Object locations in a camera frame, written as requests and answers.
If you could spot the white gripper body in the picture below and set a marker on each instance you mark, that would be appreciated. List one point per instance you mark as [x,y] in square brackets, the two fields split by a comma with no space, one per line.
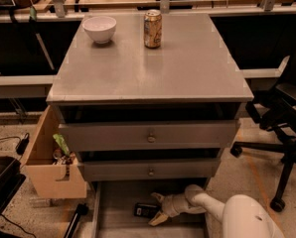
[170,205]

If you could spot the grey middle drawer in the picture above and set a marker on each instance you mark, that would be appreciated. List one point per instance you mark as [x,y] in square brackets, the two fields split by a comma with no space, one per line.
[149,169]

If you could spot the black bin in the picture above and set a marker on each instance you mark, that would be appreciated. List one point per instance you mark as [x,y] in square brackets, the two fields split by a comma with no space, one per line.
[10,180]

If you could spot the light wooden crate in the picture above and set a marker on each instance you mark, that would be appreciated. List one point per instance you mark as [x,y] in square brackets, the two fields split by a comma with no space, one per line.
[51,180]

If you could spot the grey open bottom drawer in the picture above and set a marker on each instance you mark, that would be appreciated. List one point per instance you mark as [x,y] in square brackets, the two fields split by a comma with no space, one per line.
[115,206]

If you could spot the white ceramic bowl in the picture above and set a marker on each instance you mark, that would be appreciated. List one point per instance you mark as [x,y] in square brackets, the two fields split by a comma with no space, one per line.
[100,28]

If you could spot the black metal stand leg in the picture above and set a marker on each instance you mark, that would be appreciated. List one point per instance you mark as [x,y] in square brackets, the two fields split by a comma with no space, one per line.
[81,210]

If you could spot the grey drawer cabinet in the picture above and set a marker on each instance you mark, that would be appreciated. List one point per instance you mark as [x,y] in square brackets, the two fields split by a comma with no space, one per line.
[190,77]

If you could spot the green snack packet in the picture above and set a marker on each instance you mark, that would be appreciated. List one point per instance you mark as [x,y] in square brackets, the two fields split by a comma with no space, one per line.
[60,140]

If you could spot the gold soda can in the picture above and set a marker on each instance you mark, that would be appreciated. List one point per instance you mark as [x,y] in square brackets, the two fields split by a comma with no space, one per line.
[152,29]

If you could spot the dark rxbar chocolate wrapper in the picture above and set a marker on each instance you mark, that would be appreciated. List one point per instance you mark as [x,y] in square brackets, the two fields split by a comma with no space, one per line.
[145,210]

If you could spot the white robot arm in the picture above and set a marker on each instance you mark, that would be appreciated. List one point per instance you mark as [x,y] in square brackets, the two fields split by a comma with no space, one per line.
[241,216]

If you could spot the black office chair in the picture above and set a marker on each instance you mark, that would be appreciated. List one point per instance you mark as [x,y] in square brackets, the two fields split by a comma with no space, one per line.
[275,110]

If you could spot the grey top drawer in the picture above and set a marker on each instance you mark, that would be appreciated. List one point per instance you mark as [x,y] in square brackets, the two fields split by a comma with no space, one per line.
[82,137]

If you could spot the black power adapter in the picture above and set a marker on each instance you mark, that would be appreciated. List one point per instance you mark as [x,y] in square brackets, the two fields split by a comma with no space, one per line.
[21,147]

